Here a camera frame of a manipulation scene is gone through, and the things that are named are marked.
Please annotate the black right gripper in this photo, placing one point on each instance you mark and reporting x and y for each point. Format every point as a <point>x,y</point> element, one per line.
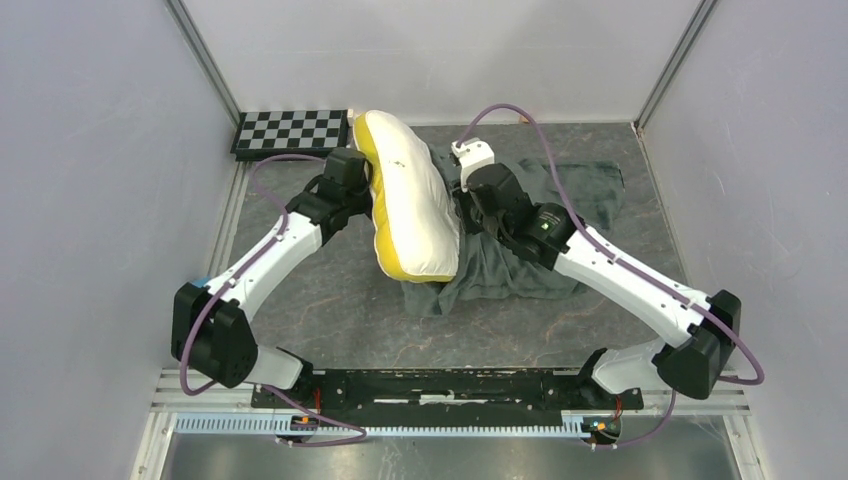
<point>468,225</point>

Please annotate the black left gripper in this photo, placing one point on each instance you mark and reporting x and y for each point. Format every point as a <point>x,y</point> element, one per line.
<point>367,172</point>

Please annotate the zebra striped pillowcase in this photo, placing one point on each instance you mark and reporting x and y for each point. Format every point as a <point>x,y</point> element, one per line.
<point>490,270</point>

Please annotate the white pillow with yellow edge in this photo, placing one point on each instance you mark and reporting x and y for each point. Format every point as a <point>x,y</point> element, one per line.
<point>416,230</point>

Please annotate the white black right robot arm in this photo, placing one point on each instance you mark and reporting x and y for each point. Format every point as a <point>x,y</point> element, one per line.
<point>694,329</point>

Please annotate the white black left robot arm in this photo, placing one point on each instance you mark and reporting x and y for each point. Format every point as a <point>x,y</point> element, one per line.
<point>211,335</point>

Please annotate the black white checkerboard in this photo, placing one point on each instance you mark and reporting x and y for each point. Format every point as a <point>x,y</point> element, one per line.
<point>261,134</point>

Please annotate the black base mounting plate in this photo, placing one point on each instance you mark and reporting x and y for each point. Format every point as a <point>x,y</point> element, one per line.
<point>481,397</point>

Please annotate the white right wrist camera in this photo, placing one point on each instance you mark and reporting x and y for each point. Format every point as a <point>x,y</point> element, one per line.
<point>471,155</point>

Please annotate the light blue cable comb strip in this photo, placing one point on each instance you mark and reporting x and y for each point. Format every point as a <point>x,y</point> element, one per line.
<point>285,425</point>

